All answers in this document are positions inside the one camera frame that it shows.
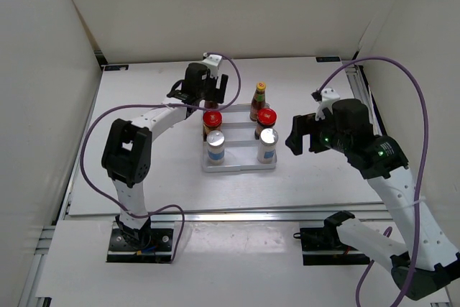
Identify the black corner label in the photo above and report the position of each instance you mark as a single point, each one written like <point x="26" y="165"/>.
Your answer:
<point x="328" y="59"/>
<point x="115" y="67"/>

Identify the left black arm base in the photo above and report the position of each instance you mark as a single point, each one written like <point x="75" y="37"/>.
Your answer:
<point x="156" y="249"/>

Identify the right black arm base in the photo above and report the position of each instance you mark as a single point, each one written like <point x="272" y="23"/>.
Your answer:
<point x="318" y="251"/>

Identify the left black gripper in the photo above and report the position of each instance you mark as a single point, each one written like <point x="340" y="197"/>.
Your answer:
<point x="216" y="95"/>

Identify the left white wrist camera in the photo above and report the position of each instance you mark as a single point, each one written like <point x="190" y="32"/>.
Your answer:
<point x="212" y="62"/>

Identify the white divided organizer tray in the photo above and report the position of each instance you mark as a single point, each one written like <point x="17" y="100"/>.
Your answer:
<point x="241" y="147"/>

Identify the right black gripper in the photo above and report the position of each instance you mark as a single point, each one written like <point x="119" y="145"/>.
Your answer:
<point x="303" y="125"/>

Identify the silver-lid white shaker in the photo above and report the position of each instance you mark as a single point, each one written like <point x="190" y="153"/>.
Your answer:
<point x="267" y="145"/>
<point x="215" y="142"/>

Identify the left black corner label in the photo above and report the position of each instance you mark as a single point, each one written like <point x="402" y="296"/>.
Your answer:
<point x="115" y="67"/>

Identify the right black corner label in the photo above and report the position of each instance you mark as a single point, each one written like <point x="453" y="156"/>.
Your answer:
<point x="328" y="59"/>

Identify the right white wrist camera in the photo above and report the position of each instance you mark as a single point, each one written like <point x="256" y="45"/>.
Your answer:
<point x="325" y="99"/>

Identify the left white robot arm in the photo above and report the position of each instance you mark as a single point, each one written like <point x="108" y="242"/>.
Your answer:
<point x="127" y="154"/>

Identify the red-lid sauce jar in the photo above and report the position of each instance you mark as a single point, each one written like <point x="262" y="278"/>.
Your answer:
<point x="266" y="118"/>
<point x="212" y="121"/>

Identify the aluminium front rail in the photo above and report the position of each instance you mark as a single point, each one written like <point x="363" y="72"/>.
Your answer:
<point x="375" y="211"/>

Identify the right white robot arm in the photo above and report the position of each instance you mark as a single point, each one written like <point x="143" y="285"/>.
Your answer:
<point x="426" y="261"/>

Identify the tall yellow-cap sauce bottle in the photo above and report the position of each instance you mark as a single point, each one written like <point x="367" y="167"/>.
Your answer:
<point x="211" y="105"/>
<point x="258" y="100"/>

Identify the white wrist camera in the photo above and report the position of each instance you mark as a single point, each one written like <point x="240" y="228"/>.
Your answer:
<point x="212" y="62"/>
<point x="325" y="99"/>

